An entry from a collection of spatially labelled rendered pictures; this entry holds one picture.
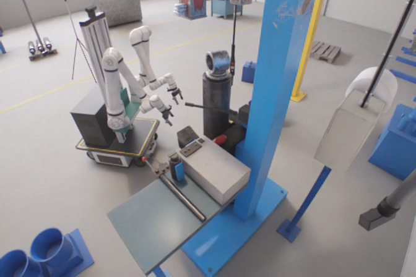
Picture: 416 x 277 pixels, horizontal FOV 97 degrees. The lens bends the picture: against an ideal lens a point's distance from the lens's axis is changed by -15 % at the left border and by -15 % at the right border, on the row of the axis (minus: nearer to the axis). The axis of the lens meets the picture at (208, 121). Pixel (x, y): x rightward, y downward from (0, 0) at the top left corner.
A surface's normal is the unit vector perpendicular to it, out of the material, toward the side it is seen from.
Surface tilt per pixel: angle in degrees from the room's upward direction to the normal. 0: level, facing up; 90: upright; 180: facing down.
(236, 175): 0
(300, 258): 0
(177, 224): 0
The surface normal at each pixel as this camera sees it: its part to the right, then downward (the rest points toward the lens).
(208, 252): 0.00, -0.77
